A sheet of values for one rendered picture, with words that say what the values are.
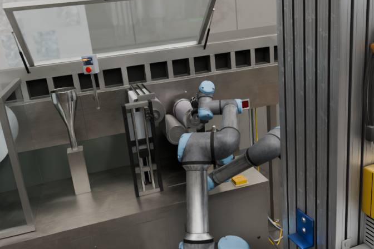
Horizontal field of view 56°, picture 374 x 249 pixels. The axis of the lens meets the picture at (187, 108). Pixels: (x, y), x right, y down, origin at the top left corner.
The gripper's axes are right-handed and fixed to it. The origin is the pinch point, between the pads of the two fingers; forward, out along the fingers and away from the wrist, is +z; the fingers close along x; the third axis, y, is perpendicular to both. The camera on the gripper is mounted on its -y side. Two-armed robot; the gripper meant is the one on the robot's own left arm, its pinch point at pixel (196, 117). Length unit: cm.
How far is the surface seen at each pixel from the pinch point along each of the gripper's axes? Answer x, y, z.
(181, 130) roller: 8.7, -3.0, 8.2
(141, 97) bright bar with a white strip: 30.3, 14.2, -10.0
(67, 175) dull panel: 81, -3, 51
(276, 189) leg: -81, -40, 101
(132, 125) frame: 38.6, -0.5, -7.2
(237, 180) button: -14.6, -40.4, 5.7
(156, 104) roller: 21.8, 11.4, -3.2
